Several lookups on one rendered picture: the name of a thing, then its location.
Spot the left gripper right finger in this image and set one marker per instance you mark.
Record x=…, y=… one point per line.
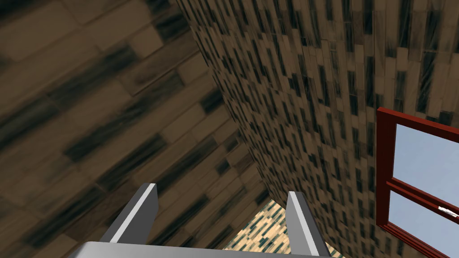
x=300, y=225

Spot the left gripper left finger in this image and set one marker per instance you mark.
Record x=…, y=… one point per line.
x=138, y=218

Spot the red framed window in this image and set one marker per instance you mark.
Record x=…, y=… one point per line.
x=384, y=168

